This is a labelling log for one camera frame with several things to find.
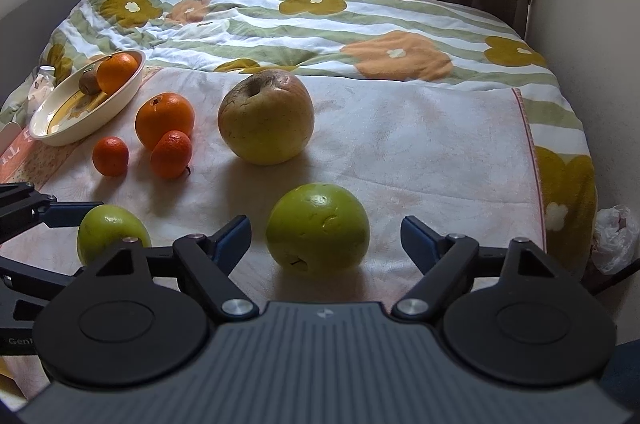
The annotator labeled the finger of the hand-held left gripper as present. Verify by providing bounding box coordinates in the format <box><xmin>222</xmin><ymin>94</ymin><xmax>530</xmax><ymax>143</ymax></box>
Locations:
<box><xmin>0</xmin><ymin>254</ymin><xmax>88</xmax><ymax>299</ymax></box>
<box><xmin>0</xmin><ymin>183</ymin><xmax>104</xmax><ymax>245</ymax></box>

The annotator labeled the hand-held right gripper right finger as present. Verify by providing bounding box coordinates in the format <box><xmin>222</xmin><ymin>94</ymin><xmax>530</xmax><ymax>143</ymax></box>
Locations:
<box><xmin>392</xmin><ymin>215</ymin><xmax>556</xmax><ymax>322</ymax></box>

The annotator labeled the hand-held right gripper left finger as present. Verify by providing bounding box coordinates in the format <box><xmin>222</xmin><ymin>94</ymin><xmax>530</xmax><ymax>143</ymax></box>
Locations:
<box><xmin>95</xmin><ymin>215</ymin><xmax>261</xmax><ymax>322</ymax></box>

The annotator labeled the green apple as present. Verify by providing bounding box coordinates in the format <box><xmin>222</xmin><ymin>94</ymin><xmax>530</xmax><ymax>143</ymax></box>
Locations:
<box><xmin>265</xmin><ymin>184</ymin><xmax>371</xmax><ymax>275</ymax></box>
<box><xmin>76</xmin><ymin>204</ymin><xmax>152</xmax><ymax>267</ymax></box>

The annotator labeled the small tangerine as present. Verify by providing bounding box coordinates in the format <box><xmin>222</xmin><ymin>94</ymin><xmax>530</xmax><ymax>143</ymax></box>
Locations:
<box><xmin>92</xmin><ymin>136</ymin><xmax>129</xmax><ymax>177</ymax></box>
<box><xmin>150</xmin><ymin>130</ymin><xmax>193</xmax><ymax>179</ymax></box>

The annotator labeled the cream oval bowl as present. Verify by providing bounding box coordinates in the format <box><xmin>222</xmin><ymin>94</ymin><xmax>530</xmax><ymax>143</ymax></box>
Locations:
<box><xmin>28</xmin><ymin>50</ymin><xmax>147</xmax><ymax>147</ymax></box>

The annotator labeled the large wrinkled yellow apple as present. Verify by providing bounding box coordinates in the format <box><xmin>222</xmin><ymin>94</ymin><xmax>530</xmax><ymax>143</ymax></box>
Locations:
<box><xmin>217</xmin><ymin>68</ymin><xmax>315</xmax><ymax>166</ymax></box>

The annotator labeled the large orange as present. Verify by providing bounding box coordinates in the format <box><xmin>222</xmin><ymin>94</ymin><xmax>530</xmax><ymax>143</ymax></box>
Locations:
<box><xmin>135</xmin><ymin>92</ymin><xmax>195</xmax><ymax>151</ymax></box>

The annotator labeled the pink towel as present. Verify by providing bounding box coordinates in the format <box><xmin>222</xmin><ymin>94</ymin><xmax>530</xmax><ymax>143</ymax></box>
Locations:
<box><xmin>0</xmin><ymin>66</ymin><xmax>548</xmax><ymax>405</ymax></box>

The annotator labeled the white tissue packet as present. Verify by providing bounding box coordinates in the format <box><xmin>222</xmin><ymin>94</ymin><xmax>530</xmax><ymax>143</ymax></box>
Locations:
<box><xmin>26</xmin><ymin>74</ymin><xmax>56</xmax><ymax>117</ymax></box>

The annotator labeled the brown kiwi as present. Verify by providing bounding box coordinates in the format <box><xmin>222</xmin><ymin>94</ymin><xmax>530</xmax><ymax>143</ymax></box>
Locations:
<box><xmin>78</xmin><ymin>60</ymin><xmax>106</xmax><ymax>95</ymax></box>

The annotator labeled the medium orange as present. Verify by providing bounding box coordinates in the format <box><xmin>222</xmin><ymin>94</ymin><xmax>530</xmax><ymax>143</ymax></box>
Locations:
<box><xmin>96</xmin><ymin>52</ymin><xmax>139</xmax><ymax>95</ymax></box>

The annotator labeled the white plastic bag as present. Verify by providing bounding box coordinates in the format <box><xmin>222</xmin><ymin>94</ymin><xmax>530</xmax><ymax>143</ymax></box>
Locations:
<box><xmin>591</xmin><ymin>205</ymin><xmax>640</xmax><ymax>275</ymax></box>

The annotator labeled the floral striped quilt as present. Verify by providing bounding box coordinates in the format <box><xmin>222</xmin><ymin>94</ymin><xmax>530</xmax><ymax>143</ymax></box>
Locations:
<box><xmin>0</xmin><ymin>0</ymin><xmax>599</xmax><ymax>285</ymax></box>

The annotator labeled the dark blue cloth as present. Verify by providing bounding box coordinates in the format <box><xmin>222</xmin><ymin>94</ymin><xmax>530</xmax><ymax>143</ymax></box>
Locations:
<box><xmin>597</xmin><ymin>339</ymin><xmax>640</xmax><ymax>415</ymax></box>

